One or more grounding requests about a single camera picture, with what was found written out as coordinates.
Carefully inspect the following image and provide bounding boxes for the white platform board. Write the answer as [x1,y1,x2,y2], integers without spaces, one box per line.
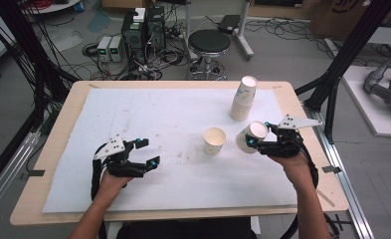
[341,65,391,138]

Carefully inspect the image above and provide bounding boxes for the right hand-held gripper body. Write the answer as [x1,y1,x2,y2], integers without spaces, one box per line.
[258,114,324,159]

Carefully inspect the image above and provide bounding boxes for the aluminium rail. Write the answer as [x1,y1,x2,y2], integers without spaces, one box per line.
[0,129,42,222]
[302,105,376,239]

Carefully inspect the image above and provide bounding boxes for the brown cardboard box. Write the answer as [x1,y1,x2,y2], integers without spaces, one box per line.
[309,0,391,42]

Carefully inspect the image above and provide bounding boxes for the round white table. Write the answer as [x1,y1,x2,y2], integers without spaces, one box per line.
[19,0,82,15]

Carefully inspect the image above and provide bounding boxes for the person's dark trousers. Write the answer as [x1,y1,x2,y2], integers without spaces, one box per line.
[114,216,258,239]

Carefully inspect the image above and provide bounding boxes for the small white box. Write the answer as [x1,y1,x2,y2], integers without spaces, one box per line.
[132,6,147,24]

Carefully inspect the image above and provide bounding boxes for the black computer tower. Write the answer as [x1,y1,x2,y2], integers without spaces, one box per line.
[120,9,148,67]
[145,5,167,52]

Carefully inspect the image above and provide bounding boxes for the black metal frame post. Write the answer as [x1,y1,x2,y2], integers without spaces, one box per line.
[0,0,82,114]
[294,0,391,144]

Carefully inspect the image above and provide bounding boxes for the person's right hand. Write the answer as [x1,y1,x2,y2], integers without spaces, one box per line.
[268,151,315,194]

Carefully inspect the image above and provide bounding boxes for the stack of paper cups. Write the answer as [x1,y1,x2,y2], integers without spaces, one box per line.
[229,75,259,122]

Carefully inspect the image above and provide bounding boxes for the white table mat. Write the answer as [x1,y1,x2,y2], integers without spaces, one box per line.
[42,87,299,214]

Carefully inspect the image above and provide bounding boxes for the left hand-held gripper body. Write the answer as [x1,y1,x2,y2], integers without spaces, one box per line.
[93,133,148,179]

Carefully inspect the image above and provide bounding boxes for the white paper cup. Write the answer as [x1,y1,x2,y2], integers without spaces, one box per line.
[235,120,270,154]
[203,126,228,156]

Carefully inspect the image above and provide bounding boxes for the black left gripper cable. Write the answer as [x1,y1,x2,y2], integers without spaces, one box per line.
[90,142,108,239]

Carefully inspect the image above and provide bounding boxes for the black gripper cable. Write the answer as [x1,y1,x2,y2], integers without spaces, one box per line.
[280,132,320,239]
[90,142,108,239]

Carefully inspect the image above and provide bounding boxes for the tangle of black floor cables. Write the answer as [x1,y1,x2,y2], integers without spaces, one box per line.
[82,19,191,82]

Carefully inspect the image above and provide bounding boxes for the white bench power supply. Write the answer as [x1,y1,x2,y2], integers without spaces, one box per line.
[96,35,113,63]
[108,35,125,63]

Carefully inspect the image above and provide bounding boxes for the black round stool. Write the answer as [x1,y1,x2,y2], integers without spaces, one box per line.
[186,28,233,82]

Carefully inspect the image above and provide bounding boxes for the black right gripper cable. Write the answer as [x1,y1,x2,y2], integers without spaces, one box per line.
[280,132,320,239]

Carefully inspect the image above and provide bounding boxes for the person's left hand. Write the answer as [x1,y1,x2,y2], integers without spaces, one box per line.
[95,170,133,209]

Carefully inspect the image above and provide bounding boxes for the flat black device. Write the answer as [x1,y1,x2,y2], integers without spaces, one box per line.
[217,14,243,35]

